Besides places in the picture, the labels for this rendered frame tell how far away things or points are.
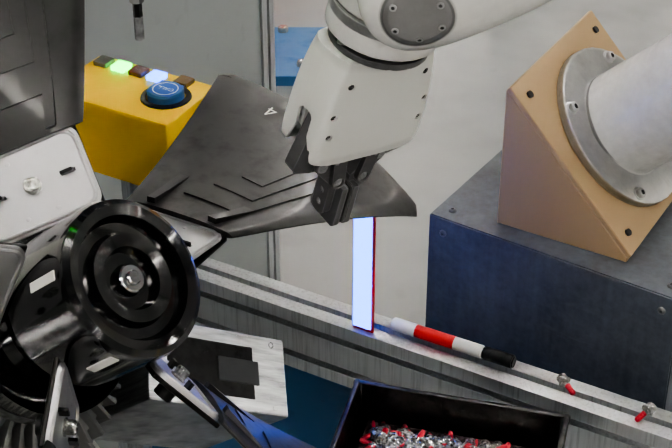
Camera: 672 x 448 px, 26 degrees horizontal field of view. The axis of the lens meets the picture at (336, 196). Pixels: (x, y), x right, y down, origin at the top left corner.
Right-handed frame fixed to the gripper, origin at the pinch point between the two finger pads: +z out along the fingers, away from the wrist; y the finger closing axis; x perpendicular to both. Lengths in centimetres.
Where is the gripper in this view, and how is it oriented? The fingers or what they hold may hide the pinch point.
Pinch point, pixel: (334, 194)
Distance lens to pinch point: 114.1
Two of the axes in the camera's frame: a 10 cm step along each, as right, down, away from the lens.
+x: 5.4, 6.3, -5.6
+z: -2.1, 7.5, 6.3
